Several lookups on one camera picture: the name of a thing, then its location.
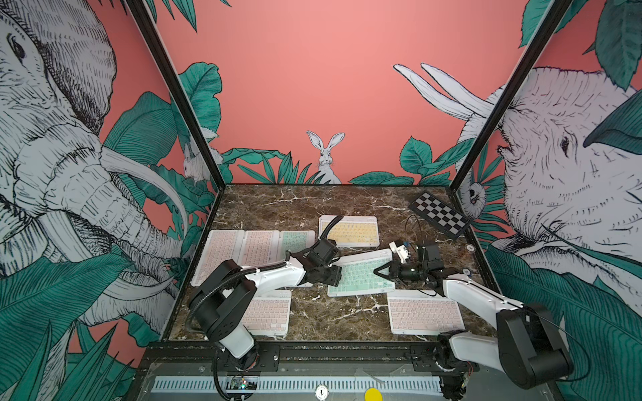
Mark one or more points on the black mounting rail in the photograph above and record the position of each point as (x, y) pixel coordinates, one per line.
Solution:
(270, 356)

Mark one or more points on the yellow keyboard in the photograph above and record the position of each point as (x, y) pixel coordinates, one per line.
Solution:
(356, 232)

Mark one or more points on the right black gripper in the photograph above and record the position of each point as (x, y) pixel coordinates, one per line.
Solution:
(396, 271)

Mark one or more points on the checkerboard calibration plate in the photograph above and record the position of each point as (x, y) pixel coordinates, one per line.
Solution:
(445, 218)

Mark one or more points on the yellow round button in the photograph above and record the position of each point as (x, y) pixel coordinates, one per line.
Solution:
(373, 395)

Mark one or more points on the green keyboard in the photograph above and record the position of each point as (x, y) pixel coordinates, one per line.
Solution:
(295, 241)
(358, 277)

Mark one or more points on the pink keyboard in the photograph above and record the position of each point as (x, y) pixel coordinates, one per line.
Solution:
(414, 313)
(221, 245)
(268, 315)
(259, 248)

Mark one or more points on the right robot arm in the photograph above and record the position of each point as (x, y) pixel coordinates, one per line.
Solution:
(528, 347)

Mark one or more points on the black frame post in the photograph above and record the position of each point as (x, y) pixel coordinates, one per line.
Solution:
(141, 14)
(546, 28)

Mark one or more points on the black frame post right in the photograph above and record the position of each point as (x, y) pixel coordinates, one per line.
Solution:
(546, 28)

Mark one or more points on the black frame post left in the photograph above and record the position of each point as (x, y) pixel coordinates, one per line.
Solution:
(141, 14)

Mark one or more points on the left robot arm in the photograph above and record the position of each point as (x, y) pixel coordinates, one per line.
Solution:
(217, 307)

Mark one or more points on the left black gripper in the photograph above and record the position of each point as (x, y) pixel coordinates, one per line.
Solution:
(336, 276)

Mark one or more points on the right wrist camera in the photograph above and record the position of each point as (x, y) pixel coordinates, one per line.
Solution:
(401, 250)

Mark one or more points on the white vented strip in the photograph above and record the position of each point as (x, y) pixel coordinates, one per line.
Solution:
(297, 385)

